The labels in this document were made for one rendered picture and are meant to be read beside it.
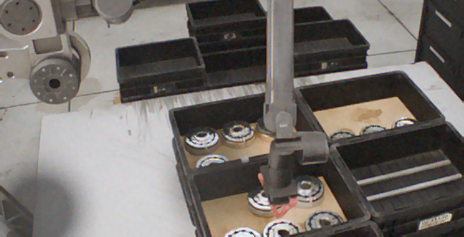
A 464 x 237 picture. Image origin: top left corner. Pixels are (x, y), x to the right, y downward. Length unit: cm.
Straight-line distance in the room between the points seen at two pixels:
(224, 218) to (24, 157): 190
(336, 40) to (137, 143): 140
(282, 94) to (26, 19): 57
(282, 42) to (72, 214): 90
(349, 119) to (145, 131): 72
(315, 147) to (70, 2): 61
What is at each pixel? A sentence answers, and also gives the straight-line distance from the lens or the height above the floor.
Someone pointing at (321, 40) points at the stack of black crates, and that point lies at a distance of 304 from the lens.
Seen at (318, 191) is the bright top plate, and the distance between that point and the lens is 158.
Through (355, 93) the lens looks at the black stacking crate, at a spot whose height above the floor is 87.
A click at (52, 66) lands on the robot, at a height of 119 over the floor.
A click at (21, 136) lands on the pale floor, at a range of 343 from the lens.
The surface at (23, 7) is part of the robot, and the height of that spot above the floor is 147.
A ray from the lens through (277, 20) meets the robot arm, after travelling 126.
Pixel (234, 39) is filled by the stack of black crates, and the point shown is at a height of 49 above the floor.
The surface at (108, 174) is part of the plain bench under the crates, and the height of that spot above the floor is 70.
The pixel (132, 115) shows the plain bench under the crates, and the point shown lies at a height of 70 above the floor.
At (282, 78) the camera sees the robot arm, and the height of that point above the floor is 128.
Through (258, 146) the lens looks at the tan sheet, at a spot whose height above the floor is 83.
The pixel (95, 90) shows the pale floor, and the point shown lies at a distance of 366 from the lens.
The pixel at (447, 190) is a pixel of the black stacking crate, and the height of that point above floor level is 83.
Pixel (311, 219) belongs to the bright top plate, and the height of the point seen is 86.
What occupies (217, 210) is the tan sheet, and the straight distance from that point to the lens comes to 157.
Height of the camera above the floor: 195
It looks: 37 degrees down
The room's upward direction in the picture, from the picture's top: straight up
